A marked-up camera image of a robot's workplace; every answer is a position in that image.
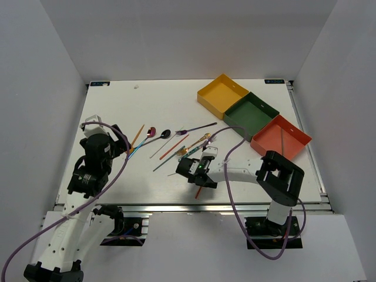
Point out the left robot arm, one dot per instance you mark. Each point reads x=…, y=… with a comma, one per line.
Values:
x=83, y=226

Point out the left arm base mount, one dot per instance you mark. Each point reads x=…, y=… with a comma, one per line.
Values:
x=126, y=230

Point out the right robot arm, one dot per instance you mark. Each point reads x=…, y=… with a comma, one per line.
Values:
x=280, y=178

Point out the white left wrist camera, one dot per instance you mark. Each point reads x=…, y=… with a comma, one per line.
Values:
x=93, y=129

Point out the silver fork green handle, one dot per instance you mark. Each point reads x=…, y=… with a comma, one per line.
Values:
x=197, y=148

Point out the left corner label sticker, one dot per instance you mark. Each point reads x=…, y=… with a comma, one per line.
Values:
x=99, y=83

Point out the yellow square tray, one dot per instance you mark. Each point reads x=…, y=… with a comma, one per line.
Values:
x=220, y=95

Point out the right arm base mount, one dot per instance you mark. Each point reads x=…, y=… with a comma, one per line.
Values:
x=269, y=236

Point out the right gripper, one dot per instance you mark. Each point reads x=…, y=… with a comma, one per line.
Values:
x=214, y=185

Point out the wooden yellow spoon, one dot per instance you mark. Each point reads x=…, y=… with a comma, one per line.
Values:
x=135, y=139

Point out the red square tray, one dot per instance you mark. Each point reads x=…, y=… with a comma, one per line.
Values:
x=280, y=136

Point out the purple iridescent fork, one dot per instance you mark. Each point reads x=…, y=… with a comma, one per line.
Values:
x=185, y=131

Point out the black spoon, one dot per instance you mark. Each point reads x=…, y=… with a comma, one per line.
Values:
x=164, y=135

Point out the aluminium table edge rail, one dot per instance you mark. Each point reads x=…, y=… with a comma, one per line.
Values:
x=313, y=207

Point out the corner label sticker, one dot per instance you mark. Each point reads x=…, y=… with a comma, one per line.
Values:
x=274, y=81
x=99, y=83

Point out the right corner label sticker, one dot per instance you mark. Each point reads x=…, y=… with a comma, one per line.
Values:
x=274, y=81

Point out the ornate gold fork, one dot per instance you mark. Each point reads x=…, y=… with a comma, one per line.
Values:
x=183, y=151

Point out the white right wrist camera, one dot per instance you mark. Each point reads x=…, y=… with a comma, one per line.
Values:
x=209, y=154

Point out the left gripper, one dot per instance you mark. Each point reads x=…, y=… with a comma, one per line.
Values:
x=121, y=144

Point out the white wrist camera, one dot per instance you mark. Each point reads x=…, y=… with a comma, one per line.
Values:
x=93, y=129
x=209, y=154

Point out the green square tray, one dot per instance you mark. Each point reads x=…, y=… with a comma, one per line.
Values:
x=250, y=113

